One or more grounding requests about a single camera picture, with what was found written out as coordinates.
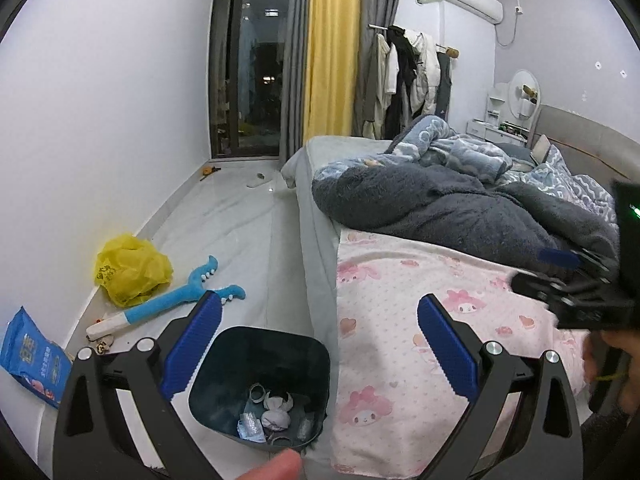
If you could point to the dark glass door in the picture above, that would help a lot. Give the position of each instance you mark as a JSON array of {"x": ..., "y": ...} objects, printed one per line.
[{"x": 255, "y": 60}]

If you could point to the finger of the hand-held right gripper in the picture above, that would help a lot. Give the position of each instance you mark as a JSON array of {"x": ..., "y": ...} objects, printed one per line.
[
  {"x": 560, "y": 257},
  {"x": 532, "y": 284}
]

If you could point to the white vanity table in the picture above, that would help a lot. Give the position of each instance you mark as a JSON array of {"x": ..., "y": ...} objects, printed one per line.
[{"x": 485, "y": 130}]

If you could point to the small orange floor object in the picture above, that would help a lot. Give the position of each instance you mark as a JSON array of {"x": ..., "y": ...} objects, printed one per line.
[{"x": 209, "y": 173}]

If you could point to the blue snack packet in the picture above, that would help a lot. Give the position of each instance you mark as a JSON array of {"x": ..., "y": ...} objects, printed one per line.
[{"x": 30, "y": 355}]

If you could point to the dark blue pillow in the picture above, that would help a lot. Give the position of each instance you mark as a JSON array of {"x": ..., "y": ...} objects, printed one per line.
[{"x": 512, "y": 152}]

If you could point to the person's left hand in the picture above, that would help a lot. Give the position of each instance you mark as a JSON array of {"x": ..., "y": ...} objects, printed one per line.
[{"x": 270, "y": 467}]

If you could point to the white puffer jacket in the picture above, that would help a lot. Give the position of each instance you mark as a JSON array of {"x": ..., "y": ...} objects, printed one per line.
[{"x": 425, "y": 75}]

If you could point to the pink printed blanket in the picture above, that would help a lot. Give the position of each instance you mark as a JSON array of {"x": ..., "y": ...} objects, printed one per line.
[{"x": 390, "y": 320}]

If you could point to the dark grey pants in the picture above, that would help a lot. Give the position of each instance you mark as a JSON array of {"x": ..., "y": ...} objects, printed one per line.
[{"x": 444, "y": 90}]

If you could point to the blue patterned duvet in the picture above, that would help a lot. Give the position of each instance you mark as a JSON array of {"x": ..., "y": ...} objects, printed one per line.
[{"x": 570, "y": 185}]

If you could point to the grey tape roll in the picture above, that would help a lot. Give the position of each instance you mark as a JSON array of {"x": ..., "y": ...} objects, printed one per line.
[{"x": 257, "y": 394}]

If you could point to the beige pillow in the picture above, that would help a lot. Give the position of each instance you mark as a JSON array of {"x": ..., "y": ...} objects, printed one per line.
[{"x": 541, "y": 149}]

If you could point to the grey curtain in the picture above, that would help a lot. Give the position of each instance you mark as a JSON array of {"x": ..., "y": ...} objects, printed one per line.
[{"x": 295, "y": 60}]

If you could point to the white air conditioner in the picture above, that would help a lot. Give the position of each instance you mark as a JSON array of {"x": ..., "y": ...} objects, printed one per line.
[{"x": 472, "y": 2}]

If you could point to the yellow plastic bag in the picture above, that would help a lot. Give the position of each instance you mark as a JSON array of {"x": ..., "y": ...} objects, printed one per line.
[{"x": 132, "y": 270}]

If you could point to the light blue fleece blanket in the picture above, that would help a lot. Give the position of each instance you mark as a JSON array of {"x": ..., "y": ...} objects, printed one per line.
[{"x": 430, "y": 145}]

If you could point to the yellow curtain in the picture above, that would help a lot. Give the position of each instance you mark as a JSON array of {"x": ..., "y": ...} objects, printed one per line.
[{"x": 332, "y": 50}]

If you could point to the beige coat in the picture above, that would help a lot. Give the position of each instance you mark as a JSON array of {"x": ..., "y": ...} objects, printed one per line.
[{"x": 375, "y": 85}]

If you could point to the person's right hand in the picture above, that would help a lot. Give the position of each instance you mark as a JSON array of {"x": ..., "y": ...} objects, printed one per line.
[{"x": 627, "y": 360}]

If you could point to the grey bed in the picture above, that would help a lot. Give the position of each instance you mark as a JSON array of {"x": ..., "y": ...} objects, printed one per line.
[{"x": 315, "y": 210}]

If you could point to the black garment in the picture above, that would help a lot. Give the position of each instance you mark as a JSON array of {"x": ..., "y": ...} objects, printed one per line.
[{"x": 402, "y": 65}]

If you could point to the dark grey fleece blanket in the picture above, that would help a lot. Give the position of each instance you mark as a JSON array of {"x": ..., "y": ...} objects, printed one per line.
[{"x": 425, "y": 205}]

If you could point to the white slipper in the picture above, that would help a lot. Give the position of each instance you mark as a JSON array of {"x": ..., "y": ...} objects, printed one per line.
[{"x": 258, "y": 180}]

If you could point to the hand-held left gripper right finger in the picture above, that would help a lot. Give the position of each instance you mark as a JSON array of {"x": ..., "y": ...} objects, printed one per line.
[{"x": 447, "y": 350}]

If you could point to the blue plush toy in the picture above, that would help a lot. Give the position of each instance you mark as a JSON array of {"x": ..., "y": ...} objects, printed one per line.
[{"x": 160, "y": 305}]

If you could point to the person's right forearm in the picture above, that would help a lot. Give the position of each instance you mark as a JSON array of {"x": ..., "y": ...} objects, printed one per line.
[{"x": 615, "y": 442}]

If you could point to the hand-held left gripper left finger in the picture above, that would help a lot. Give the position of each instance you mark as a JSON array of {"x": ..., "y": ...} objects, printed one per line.
[{"x": 192, "y": 345}]

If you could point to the clothes rail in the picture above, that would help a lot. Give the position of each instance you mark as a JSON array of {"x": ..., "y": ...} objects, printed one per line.
[{"x": 450, "y": 51}]

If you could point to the dark blue trash bin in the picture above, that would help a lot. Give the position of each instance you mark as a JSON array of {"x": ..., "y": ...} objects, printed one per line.
[{"x": 225, "y": 360}]

